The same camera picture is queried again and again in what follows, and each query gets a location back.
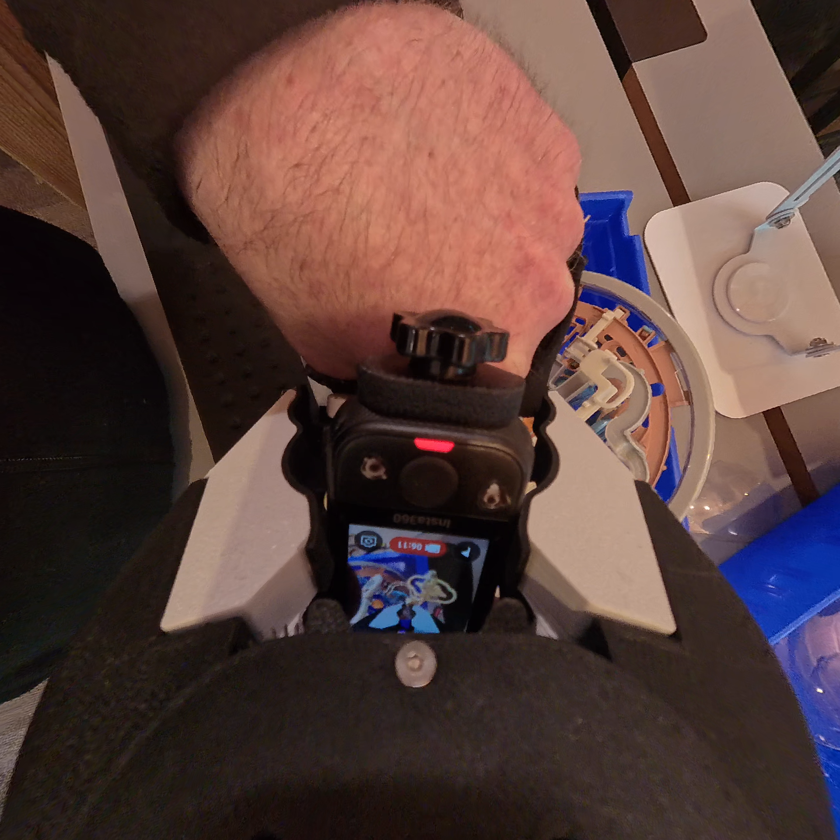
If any blue bin with clear domes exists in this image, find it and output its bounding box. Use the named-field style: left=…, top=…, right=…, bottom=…
left=718, top=486, right=840, bottom=647

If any white table side panel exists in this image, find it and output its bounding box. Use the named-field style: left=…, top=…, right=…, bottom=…
left=46, top=56, right=217, bottom=487

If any clear plastic box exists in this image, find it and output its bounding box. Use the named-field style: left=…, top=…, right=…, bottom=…
left=689, top=459, right=840, bottom=572

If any wooden cabinet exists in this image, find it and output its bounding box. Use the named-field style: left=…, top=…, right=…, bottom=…
left=0, top=0, right=86, bottom=206

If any clear ball maze toy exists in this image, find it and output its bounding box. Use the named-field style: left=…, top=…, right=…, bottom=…
left=550, top=270, right=716, bottom=526

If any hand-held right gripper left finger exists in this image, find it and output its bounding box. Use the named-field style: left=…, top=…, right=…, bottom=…
left=161, top=387, right=330, bottom=641

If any clear plastic dome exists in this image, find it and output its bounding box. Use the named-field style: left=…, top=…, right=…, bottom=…
left=774, top=607, right=840, bottom=752

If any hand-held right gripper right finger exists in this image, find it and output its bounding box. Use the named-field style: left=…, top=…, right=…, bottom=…
left=520, top=392, right=677, bottom=641

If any blue plastic bin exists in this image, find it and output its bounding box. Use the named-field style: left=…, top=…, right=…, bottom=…
left=577, top=190, right=690, bottom=532

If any black round stool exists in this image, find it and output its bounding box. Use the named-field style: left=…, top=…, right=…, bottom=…
left=0, top=209, right=179, bottom=700

